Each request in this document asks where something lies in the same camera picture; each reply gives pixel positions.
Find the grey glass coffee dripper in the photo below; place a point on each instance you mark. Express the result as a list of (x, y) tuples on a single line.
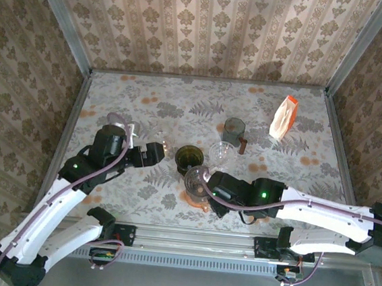
[(193, 183)]

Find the green glass coffee dripper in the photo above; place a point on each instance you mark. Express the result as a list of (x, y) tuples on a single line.
[(189, 158)]

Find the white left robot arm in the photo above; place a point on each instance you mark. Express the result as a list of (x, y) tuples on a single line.
[(52, 217)]

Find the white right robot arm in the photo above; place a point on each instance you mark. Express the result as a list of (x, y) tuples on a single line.
[(323, 214)]

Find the clear plastic coffee dripper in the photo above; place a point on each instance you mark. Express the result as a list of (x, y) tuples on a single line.
[(222, 152)]

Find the orange coffee filter pack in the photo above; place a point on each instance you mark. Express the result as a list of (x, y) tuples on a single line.
[(283, 119)]

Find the aluminium mounting beam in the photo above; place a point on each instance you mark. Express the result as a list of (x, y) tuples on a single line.
[(195, 239)]

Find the floral patterned tablecloth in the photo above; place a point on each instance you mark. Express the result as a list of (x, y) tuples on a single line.
[(147, 105)]

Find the aluminium table edge rail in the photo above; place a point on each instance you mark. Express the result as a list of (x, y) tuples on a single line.
[(340, 154), (65, 137), (210, 80)]

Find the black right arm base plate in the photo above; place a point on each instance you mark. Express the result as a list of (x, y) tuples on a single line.
[(262, 248)]

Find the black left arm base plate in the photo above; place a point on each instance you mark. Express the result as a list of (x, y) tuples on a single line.
[(128, 235)]

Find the aluminium frame post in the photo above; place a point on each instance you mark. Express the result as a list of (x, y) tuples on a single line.
[(67, 23), (358, 47)]

